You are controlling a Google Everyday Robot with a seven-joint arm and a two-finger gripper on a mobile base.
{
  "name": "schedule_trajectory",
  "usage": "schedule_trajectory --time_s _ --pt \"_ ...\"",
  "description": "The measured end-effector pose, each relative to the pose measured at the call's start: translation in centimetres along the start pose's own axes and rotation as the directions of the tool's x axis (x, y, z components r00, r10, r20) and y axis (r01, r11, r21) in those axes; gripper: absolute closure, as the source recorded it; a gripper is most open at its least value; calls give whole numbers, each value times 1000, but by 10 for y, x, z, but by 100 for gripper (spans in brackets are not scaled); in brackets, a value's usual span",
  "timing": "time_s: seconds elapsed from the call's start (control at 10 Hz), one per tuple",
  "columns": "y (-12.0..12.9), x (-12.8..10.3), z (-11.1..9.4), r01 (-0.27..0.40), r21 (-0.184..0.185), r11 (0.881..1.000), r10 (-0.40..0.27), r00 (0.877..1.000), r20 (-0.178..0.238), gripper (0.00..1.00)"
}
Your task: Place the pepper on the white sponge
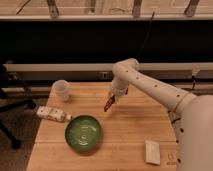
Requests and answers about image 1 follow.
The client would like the red pepper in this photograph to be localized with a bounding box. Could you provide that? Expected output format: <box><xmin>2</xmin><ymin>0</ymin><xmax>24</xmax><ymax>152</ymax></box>
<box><xmin>104</xmin><ymin>95</ymin><xmax>115</xmax><ymax>112</ymax></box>

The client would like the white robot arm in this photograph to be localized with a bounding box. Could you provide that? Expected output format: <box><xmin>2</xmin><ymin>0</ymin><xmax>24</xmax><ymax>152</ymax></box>
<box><xmin>111</xmin><ymin>58</ymin><xmax>213</xmax><ymax>171</ymax></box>

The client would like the green bowl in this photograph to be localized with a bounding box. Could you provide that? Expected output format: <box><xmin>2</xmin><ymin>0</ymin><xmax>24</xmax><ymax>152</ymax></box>
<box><xmin>65</xmin><ymin>115</ymin><xmax>102</xmax><ymax>152</ymax></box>

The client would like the clear plastic cup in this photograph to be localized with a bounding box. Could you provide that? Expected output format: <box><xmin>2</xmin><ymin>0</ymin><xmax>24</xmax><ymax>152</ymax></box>
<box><xmin>52</xmin><ymin>80</ymin><xmax>69</xmax><ymax>102</ymax></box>

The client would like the white plastic bottle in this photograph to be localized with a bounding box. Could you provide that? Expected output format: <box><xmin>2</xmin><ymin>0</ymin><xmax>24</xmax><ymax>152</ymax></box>
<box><xmin>36</xmin><ymin>106</ymin><xmax>72</xmax><ymax>123</ymax></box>

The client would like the black office chair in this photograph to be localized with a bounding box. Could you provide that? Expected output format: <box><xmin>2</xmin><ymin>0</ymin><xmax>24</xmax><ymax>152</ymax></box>
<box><xmin>0</xmin><ymin>63</ymin><xmax>38</xmax><ymax>150</ymax></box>

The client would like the black cable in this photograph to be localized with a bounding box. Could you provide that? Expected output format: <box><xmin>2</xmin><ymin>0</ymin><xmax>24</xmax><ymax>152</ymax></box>
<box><xmin>135</xmin><ymin>11</ymin><xmax>156</xmax><ymax>61</ymax></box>

